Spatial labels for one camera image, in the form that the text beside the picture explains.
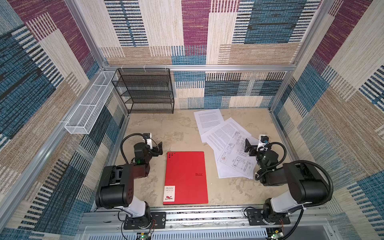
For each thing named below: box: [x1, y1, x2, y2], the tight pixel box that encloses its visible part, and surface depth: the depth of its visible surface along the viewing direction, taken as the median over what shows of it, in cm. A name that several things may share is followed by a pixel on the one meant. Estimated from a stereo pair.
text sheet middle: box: [200, 117, 252, 152], surface depth 107 cm
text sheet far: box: [193, 108, 225, 136], surface depth 117 cm
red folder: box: [163, 151, 209, 205], surface depth 85 cm
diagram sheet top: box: [217, 131, 258, 180], surface depth 96 cm
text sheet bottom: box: [213, 149, 254, 180], surface depth 91 cm
